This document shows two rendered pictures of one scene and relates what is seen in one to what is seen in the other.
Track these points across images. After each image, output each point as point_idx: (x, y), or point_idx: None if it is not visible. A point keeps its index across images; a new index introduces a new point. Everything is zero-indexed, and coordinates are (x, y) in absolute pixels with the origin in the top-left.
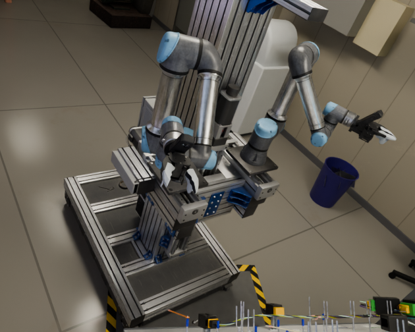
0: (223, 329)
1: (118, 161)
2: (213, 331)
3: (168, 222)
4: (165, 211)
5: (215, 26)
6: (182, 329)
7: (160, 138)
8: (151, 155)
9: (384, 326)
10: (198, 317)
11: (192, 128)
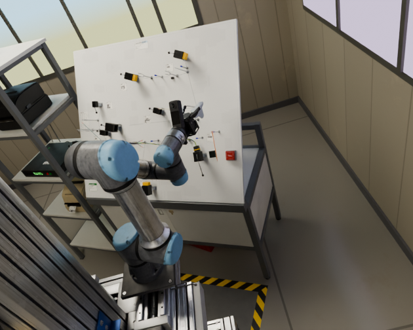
0: (183, 193)
1: (203, 326)
2: (190, 190)
3: (179, 266)
4: (177, 270)
5: (1, 204)
6: (207, 198)
7: (179, 158)
8: (158, 316)
9: (116, 129)
10: (201, 160)
11: (98, 286)
